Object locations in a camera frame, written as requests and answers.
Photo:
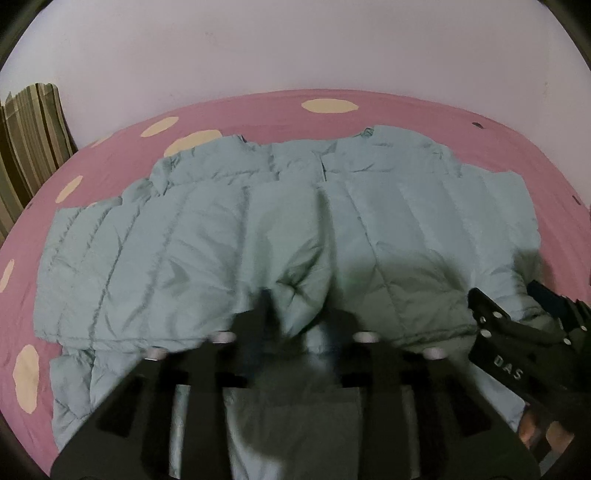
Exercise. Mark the pink dotted bed sheet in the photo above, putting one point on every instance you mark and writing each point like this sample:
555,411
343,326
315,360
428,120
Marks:
415,115

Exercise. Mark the striped curtain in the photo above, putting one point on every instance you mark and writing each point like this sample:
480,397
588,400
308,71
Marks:
32,134

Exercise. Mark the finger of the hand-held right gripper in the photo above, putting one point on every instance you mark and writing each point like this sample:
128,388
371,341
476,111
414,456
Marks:
487,311
554,302

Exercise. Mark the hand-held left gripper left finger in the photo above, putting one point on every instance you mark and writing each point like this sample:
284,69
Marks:
261,318

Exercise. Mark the light blue puffer jacket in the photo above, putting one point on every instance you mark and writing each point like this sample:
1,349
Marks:
277,221

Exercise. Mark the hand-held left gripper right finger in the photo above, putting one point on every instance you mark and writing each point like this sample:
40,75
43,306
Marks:
333,337

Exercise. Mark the person's right hand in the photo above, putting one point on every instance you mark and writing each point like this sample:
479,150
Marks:
531,427

